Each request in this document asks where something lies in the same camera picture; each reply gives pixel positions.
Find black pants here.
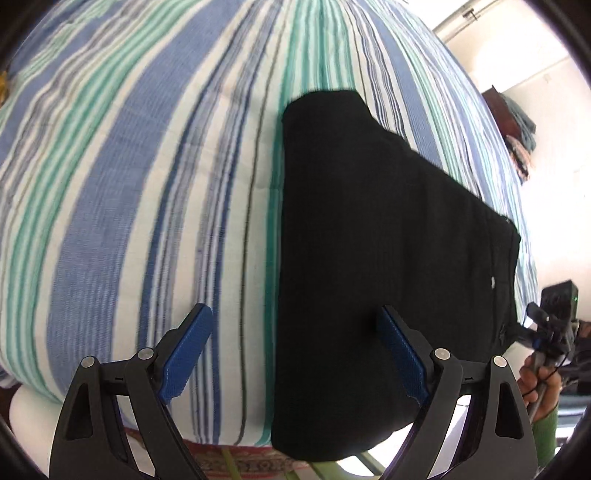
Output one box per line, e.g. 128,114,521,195
271,90,522,462

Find clothes pile on brown furniture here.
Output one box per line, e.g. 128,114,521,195
503,95,537,178

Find person's right hand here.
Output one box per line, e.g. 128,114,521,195
519,354,561,415

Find person's right forearm green sleeve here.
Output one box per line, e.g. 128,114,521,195
531,406,563,468

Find blue green striped bedsheet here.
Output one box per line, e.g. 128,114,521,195
0,0,541,446

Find white round object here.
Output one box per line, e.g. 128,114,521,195
9,385,63,462

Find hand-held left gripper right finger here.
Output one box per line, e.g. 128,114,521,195
378,305,539,480

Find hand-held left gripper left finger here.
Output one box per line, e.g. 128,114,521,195
48,304,214,480

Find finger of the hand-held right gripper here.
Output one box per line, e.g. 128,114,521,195
501,302,551,346

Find dark wooden furniture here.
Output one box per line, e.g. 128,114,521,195
482,85,513,139

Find red patterned floor mat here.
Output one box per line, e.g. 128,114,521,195
185,438,319,477

